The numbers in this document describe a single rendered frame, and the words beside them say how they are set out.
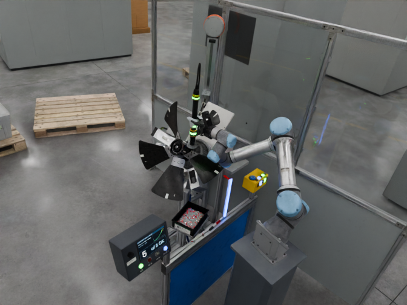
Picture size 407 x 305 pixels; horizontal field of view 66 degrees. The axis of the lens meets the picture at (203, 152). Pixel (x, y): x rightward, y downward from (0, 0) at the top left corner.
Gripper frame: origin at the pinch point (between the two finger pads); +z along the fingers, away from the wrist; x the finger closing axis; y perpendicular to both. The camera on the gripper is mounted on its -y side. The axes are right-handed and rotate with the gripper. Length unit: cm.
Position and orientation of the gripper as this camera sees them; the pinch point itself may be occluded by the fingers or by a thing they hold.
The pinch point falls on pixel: (191, 115)
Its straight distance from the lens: 201.7
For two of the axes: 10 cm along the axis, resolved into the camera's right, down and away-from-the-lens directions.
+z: -7.2, -4.5, 5.3
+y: -1.0, 8.2, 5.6
